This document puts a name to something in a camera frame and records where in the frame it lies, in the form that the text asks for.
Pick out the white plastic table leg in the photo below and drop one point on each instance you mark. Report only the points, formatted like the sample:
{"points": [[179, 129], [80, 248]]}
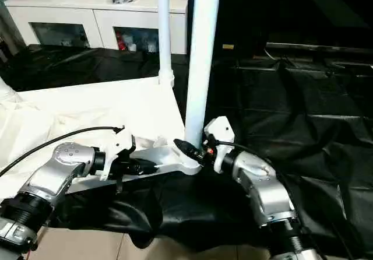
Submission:
{"points": [[6, 91], [165, 27], [203, 44]]}

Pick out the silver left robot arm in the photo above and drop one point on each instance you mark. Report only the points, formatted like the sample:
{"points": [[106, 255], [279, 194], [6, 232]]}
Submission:
{"points": [[52, 178]]}

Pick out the black work mat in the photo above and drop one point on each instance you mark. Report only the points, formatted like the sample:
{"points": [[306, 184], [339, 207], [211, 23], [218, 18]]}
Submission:
{"points": [[309, 132]]}

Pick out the small tan label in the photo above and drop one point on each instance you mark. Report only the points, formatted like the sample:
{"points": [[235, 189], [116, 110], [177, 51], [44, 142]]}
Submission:
{"points": [[228, 46]]}

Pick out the red bottle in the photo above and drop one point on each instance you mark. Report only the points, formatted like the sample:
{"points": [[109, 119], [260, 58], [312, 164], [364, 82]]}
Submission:
{"points": [[119, 41]]}

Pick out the dark low shelf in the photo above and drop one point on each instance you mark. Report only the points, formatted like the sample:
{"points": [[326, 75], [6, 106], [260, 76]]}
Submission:
{"points": [[320, 49]]}

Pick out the white cabinet with glass doors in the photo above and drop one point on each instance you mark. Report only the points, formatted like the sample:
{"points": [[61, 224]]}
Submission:
{"points": [[76, 6]]}

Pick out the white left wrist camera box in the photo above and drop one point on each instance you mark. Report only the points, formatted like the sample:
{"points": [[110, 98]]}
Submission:
{"points": [[119, 146]]}

